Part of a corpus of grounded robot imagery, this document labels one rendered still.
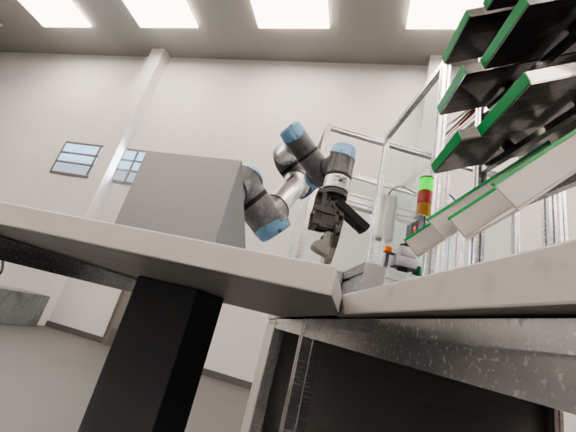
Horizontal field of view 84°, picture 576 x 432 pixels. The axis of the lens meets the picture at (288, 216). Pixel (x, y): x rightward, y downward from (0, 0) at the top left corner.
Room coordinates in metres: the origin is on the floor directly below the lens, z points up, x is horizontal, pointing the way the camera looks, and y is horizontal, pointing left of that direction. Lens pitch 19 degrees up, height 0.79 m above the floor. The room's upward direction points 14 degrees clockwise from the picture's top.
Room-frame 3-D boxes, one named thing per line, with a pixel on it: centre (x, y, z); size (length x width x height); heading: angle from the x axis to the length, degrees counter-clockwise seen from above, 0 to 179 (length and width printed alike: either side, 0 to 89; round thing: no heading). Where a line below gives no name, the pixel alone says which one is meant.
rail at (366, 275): (1.09, -0.18, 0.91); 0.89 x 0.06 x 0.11; 3
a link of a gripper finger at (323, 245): (0.81, -0.11, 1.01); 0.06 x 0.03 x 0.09; 93
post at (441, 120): (1.02, -0.49, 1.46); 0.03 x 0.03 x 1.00; 3
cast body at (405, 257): (0.87, -0.36, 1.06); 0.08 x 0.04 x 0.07; 93
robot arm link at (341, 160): (0.83, -0.11, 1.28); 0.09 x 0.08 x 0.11; 24
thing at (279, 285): (0.83, 0.16, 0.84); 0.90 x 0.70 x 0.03; 165
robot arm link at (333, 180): (0.82, -0.11, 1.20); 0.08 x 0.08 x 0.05
